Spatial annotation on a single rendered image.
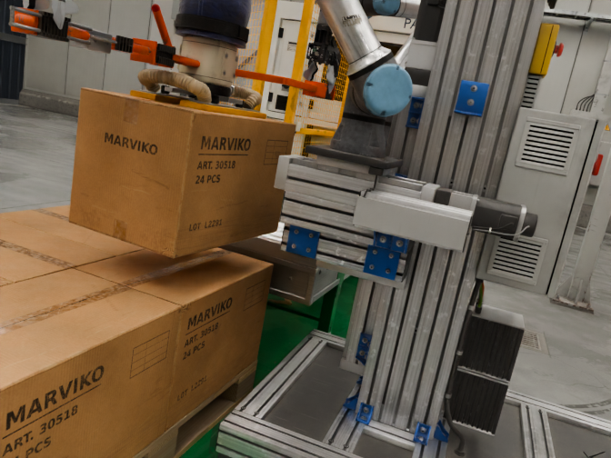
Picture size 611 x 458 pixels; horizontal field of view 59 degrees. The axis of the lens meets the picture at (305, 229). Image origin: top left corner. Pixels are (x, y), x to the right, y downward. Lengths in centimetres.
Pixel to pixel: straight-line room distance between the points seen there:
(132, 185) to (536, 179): 108
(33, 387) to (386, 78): 98
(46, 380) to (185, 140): 66
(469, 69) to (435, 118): 15
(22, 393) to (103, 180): 68
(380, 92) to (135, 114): 67
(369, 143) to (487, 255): 45
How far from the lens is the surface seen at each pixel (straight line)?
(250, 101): 183
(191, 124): 143
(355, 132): 141
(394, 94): 128
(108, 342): 132
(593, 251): 478
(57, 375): 124
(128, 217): 158
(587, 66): 1093
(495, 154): 155
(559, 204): 152
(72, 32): 137
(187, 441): 191
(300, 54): 341
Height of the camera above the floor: 112
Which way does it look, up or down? 12 degrees down
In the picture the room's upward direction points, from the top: 10 degrees clockwise
